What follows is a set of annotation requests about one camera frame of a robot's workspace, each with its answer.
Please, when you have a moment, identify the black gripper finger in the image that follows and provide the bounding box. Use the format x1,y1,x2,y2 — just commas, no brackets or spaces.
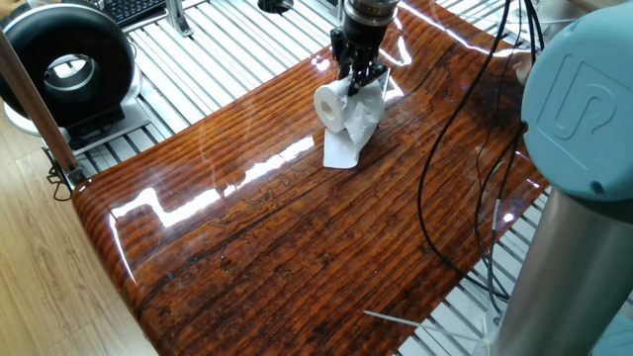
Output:
329,27,358,78
347,48,390,98

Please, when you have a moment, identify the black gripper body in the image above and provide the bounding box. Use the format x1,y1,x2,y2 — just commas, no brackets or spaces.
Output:
340,12,397,55

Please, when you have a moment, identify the white toilet paper roll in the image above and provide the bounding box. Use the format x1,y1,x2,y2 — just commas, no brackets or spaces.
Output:
313,68,392,170

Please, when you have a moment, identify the black round object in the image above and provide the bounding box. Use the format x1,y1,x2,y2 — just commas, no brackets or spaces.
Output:
256,0,297,15

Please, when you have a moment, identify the glossy wood-grain table mat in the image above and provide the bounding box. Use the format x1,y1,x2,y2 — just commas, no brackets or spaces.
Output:
71,0,550,356

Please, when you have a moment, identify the black keyboard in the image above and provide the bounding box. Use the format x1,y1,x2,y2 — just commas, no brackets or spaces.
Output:
86,0,168,29

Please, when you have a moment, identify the white zip tie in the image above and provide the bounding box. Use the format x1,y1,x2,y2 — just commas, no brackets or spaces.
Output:
363,310,484,343

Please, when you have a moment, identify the small aluminium bracket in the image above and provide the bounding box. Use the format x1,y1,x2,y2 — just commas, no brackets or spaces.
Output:
164,0,194,39

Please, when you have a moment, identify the small tangled black cable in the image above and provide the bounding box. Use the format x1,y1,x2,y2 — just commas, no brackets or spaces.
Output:
45,147,74,203

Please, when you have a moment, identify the black ring-shaped device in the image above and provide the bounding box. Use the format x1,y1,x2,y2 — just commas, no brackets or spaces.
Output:
0,2,149,152

